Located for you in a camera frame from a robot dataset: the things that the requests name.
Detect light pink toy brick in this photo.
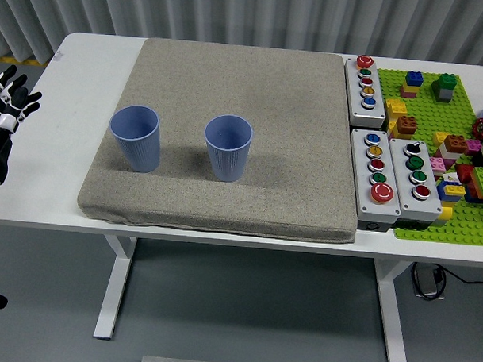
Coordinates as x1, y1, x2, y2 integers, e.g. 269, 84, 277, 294
428, 155, 450, 175

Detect red toy brick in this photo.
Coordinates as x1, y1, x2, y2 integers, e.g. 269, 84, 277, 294
455, 163, 477, 185

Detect grey box black knob four buttons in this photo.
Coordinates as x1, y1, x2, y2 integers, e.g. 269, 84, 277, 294
385, 137, 445, 231

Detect brown white brick stack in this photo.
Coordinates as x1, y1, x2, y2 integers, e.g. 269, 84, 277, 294
440, 133, 470, 160

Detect grey pleated curtain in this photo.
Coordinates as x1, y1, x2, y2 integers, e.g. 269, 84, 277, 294
0, 0, 483, 83

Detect grey box large red mushroom button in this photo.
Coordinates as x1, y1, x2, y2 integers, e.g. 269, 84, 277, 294
347, 128, 405, 234

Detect black power cable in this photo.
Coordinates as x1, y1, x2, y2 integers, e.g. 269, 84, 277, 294
409, 262, 483, 304

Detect blue yellow pink brick stack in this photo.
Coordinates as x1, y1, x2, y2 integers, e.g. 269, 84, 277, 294
399, 70, 425, 98

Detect grey-brown fabric mat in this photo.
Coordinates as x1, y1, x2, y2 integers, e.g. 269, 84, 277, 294
75, 35, 365, 245

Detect blue ribbed plastic cup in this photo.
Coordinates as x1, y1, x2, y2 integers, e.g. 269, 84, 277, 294
107, 103, 163, 174
202, 114, 255, 183

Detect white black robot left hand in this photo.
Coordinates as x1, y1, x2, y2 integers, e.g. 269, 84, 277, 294
0, 64, 44, 214

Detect white table leg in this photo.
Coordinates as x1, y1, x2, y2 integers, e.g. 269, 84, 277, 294
92, 234, 138, 341
370, 259, 415, 362

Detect green grey brick stack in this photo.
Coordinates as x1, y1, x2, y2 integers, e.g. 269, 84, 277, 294
430, 71, 457, 103

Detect grey power adapter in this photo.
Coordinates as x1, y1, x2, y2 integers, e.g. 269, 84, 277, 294
414, 266, 442, 299

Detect brown yellow brick stack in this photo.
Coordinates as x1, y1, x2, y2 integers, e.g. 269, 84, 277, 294
387, 114, 419, 141

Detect grey box small red mushroom button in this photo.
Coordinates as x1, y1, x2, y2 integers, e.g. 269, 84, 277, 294
341, 53, 389, 129

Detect green orange brick stack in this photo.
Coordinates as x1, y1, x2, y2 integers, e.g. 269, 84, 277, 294
467, 165, 483, 205

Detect green studded baseplate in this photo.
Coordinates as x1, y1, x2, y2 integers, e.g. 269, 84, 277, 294
370, 68, 483, 247

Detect yellow black floor tape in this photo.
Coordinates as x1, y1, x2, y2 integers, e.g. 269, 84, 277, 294
0, 54, 40, 67

